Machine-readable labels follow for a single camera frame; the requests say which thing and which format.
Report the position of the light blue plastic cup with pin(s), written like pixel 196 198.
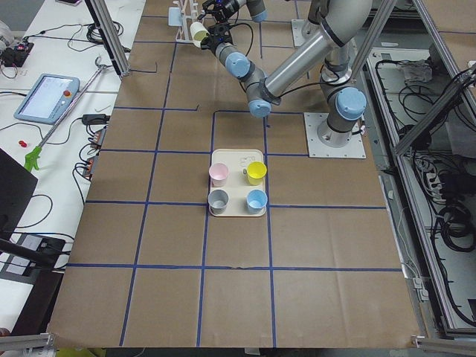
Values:
pixel 174 17

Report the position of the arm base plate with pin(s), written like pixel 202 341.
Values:
pixel 323 142
pixel 300 31

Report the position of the blue teach pendant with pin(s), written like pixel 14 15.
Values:
pixel 49 98

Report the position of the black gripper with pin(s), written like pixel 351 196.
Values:
pixel 213 42
pixel 230 6

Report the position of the pink plastic cup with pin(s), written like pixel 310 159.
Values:
pixel 219 174

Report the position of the grey plastic cup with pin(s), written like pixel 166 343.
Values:
pixel 218 201

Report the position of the black power adapter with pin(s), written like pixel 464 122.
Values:
pixel 95 119

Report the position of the white wire cup rack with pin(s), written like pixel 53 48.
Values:
pixel 189 14

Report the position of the cream plastic tray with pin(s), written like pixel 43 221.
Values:
pixel 237 186

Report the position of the reacher grabber tool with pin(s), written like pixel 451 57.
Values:
pixel 31 159

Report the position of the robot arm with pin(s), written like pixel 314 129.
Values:
pixel 336 23
pixel 256 8

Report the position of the yellow plastic cup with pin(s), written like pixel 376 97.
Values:
pixel 256 171

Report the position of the aluminium frame post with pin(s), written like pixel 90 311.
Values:
pixel 103 21

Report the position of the white plastic cup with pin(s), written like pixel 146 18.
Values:
pixel 198 32

